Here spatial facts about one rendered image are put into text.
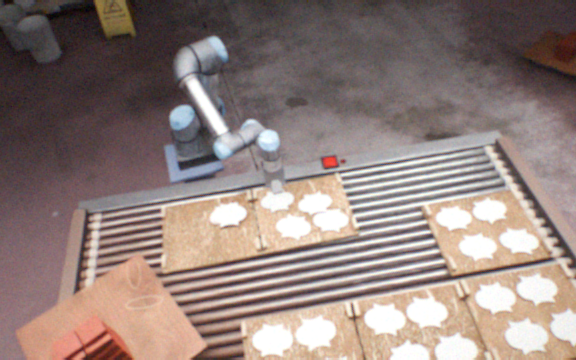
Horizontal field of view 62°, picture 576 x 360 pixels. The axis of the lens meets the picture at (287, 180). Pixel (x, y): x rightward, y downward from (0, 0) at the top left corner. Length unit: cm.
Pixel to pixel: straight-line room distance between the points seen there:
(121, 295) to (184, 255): 31
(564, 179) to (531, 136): 45
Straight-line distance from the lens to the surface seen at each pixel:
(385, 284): 196
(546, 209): 230
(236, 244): 206
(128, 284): 196
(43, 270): 357
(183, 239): 213
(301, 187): 222
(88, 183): 394
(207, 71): 210
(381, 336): 184
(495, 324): 194
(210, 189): 231
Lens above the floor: 261
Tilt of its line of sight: 48 degrees down
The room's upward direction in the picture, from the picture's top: 6 degrees counter-clockwise
